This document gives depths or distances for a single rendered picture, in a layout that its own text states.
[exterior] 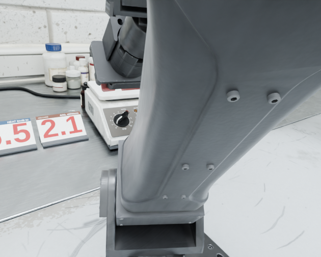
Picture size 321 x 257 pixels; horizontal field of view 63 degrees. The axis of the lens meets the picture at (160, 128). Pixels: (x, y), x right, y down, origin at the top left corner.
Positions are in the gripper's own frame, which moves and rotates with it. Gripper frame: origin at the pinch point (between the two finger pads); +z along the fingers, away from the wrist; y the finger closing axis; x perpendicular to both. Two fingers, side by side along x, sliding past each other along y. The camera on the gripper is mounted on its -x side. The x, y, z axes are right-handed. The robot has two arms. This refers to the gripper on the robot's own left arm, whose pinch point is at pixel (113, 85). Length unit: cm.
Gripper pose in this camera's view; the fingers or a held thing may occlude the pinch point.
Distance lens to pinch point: 48.2
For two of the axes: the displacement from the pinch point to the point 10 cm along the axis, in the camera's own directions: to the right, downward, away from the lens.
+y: -8.9, 1.2, -4.4
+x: 2.2, 9.6, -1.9
